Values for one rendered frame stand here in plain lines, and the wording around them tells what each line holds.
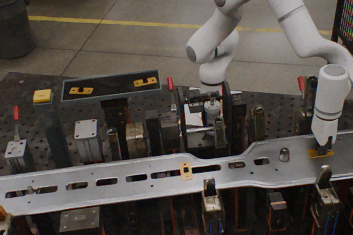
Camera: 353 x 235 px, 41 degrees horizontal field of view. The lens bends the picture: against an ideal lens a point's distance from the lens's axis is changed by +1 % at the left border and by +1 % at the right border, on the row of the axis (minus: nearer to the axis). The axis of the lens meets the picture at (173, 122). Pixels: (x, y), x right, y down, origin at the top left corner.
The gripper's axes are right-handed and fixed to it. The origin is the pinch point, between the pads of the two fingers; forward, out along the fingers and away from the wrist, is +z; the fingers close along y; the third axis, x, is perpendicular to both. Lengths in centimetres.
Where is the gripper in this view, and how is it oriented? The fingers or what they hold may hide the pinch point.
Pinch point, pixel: (321, 147)
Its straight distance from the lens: 166.5
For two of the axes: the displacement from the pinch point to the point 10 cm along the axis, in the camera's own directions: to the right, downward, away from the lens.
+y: 1.0, 6.3, -7.7
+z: 0.8, 7.6, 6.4
